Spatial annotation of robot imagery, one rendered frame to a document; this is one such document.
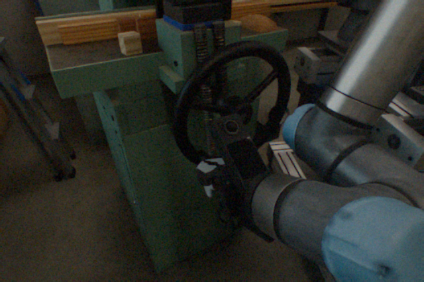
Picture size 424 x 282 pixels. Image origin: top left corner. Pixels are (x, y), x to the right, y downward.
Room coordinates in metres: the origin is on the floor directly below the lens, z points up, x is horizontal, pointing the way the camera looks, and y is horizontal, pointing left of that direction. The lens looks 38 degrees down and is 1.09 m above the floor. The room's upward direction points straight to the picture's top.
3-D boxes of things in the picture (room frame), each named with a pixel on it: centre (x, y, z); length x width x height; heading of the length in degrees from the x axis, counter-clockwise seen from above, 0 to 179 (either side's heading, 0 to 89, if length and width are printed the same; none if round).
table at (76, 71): (0.67, 0.07, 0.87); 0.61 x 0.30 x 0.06; 120
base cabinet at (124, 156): (0.88, 0.17, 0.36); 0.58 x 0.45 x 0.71; 30
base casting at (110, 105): (0.88, 0.17, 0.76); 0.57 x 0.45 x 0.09; 30
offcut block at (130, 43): (0.58, 0.17, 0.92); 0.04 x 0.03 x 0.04; 127
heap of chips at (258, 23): (0.81, -0.14, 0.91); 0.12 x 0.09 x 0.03; 30
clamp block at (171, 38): (0.60, 0.03, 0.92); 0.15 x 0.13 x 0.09; 120
